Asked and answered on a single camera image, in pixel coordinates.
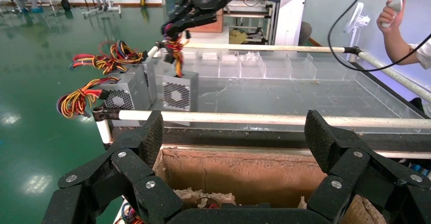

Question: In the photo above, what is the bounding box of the black pipe joint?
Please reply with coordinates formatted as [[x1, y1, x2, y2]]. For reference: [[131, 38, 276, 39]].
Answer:
[[343, 46, 363, 56], [91, 105, 121, 122]]

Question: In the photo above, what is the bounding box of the white pillar cabinet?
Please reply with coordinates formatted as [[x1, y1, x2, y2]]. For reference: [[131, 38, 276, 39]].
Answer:
[[274, 0, 311, 47]]

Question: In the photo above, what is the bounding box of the white handheld controller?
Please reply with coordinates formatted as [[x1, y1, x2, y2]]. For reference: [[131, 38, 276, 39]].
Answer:
[[382, 0, 404, 28]]

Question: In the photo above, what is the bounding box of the white shirt sleeve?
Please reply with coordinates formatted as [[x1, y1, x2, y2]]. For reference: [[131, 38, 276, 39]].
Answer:
[[409, 40, 431, 71]]

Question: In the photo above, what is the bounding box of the yellow crumpled bag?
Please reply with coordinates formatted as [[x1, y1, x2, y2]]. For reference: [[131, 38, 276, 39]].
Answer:
[[229, 28, 249, 45]]

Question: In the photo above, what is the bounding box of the multicoloured wire harness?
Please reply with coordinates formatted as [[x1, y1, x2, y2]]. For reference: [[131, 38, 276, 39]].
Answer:
[[120, 203, 146, 224]]

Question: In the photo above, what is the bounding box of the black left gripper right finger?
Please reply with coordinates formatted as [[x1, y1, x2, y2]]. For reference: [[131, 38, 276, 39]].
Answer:
[[304, 109, 431, 224]]

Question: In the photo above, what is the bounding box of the grey power supply with wires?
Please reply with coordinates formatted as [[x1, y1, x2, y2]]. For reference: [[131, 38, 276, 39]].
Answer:
[[70, 40, 158, 110], [161, 30, 200, 113], [56, 73, 144, 128]]

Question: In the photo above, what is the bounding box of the thin black cable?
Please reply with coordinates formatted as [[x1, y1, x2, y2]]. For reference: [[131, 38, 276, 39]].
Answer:
[[327, 0, 431, 73]]

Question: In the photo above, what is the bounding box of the short white pipe leg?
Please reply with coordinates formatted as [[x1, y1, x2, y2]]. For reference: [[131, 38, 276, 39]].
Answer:
[[95, 118, 113, 146]]

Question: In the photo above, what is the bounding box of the person's bare forearm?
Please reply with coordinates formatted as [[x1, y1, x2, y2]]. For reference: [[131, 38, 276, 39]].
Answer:
[[384, 27, 422, 67]]

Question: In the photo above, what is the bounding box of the person's bare hand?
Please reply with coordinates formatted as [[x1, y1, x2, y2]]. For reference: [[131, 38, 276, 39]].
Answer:
[[376, 0, 407, 34]]

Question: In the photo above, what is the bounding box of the clear acrylic divider tray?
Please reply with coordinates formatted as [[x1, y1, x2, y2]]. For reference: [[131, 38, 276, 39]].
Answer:
[[161, 49, 358, 82]]

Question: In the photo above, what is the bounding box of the long white pipe rail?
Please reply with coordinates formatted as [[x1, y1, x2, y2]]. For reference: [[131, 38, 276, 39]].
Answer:
[[156, 42, 348, 54], [117, 110, 431, 131], [357, 51, 431, 103], [146, 45, 161, 59]]

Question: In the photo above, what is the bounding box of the brown cardboard box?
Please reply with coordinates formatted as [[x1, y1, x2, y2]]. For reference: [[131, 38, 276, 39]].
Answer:
[[153, 146, 388, 224]]

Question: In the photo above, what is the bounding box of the cardboard divider insert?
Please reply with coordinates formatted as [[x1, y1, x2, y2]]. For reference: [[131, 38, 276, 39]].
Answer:
[[173, 187, 309, 210]]

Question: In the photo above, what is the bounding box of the brown wooden crate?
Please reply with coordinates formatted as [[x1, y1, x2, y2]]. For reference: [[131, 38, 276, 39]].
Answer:
[[188, 9, 225, 34]]

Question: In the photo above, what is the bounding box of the white standing fan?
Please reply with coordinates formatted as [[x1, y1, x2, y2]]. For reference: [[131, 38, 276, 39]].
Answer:
[[343, 2, 371, 63]]

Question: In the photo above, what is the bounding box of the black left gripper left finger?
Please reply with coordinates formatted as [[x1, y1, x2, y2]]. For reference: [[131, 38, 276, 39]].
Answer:
[[42, 109, 184, 224]]

